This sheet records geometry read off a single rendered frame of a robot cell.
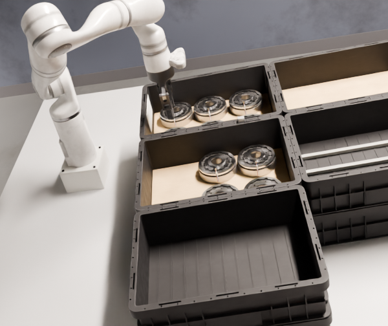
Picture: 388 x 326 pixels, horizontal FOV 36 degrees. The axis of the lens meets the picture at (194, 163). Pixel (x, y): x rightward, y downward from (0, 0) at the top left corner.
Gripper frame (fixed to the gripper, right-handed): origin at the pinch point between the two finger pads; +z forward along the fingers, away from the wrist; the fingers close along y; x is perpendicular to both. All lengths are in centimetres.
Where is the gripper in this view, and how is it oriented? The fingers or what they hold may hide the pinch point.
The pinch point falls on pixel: (170, 108)
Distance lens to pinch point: 175.2
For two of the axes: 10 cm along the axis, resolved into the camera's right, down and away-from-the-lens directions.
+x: 9.8, -1.8, -0.8
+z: 1.9, 7.8, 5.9
